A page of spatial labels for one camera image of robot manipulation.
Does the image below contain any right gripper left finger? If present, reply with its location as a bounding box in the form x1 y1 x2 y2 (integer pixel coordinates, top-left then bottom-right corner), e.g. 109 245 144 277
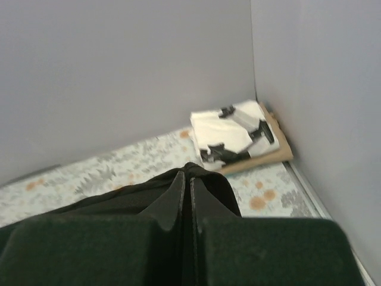
1 172 186 285

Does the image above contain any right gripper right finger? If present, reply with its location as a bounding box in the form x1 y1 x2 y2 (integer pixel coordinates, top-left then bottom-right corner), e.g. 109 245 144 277
192 188 364 285

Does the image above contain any black t shirt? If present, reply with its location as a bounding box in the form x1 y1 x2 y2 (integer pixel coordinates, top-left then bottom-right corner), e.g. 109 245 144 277
1 163 241 245

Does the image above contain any floral table cloth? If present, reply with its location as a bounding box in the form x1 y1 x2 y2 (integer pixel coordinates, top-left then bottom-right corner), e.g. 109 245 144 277
1 129 325 226

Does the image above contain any beige folded t shirt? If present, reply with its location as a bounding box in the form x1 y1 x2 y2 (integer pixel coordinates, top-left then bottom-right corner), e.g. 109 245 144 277
220 101 295 176

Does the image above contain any white printed folded t shirt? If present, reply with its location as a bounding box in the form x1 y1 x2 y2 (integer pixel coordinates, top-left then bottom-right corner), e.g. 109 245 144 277
190 100 280 171

